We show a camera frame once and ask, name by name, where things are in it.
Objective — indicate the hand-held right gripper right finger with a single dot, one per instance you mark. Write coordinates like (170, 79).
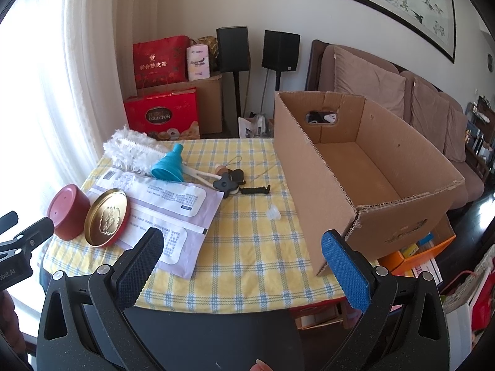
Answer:
(346, 274)

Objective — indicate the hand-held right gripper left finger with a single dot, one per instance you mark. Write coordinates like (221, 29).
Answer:
(141, 266)

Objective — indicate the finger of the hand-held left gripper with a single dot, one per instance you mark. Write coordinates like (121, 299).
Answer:
(34, 232)
(9, 220)

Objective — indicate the red round tin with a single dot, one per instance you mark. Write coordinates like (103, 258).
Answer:
(67, 210)

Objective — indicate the gold embossed tin lid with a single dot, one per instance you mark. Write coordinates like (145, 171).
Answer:
(105, 218)

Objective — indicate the purple white printed packet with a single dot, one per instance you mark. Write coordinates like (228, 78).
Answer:
(166, 201)

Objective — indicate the blue silicone funnel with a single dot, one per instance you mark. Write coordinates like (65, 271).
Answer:
(166, 166)

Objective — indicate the person's right hand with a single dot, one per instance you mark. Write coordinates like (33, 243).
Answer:
(260, 366)

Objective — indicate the orange box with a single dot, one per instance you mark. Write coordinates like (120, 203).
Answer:
(421, 257)

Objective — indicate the small clear plastic cap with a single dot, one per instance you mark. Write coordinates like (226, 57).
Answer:
(273, 213)

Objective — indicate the yellow checkered tablecloth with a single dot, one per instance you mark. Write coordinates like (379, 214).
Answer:
(251, 247)

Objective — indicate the white paper bag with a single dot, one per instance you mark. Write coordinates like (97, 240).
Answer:
(458, 317)

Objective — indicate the black plastic gadget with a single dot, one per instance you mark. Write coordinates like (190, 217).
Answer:
(228, 183)

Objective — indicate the small black clip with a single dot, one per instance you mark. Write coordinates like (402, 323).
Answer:
(255, 190)

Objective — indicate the red gift box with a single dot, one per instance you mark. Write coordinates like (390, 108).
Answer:
(162, 114)

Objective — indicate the brown sofa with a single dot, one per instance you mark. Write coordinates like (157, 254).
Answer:
(470, 179)

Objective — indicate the white sheer curtain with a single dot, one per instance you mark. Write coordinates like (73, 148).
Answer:
(77, 65)

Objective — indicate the white plastic bag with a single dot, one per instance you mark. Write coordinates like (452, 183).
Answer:
(251, 125)

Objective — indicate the plain brown cardboard box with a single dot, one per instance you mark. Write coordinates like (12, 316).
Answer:
(210, 104)

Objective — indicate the small beige sofa cushion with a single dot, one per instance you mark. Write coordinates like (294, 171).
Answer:
(456, 135)

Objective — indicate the medium beige sofa cushion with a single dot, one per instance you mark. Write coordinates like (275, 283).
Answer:
(429, 112)

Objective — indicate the black speaker stand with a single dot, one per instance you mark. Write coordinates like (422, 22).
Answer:
(236, 104)
(277, 81)

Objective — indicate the dark wooden shelf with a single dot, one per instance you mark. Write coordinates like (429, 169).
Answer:
(481, 135)

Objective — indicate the large beige sofa cushion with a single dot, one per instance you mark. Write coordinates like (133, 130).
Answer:
(367, 81)

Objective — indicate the red gift bag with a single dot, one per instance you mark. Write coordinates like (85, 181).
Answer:
(160, 63)

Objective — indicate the pink white tissue pack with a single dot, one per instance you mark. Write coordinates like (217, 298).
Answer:
(198, 63)

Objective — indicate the black speaker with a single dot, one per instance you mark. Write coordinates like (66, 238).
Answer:
(281, 51)
(232, 48)

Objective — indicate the gold wrapped item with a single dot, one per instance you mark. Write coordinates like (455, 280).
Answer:
(209, 43)

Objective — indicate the round wall clock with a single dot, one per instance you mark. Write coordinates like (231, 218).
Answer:
(491, 62)

